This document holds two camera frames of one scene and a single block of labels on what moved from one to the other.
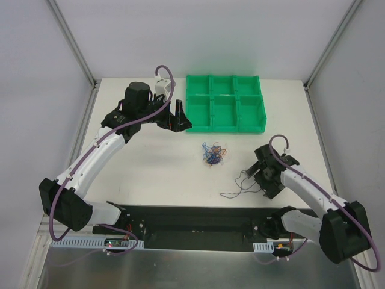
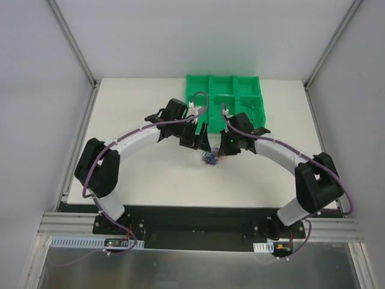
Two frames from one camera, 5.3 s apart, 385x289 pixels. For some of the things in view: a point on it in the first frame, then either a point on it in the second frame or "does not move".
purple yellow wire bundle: [213, 155] does not move
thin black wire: [240, 187] to [254, 113]
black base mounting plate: [192, 227] does not move
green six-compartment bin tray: [225, 103] does not move
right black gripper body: [261, 176] to [230, 144]
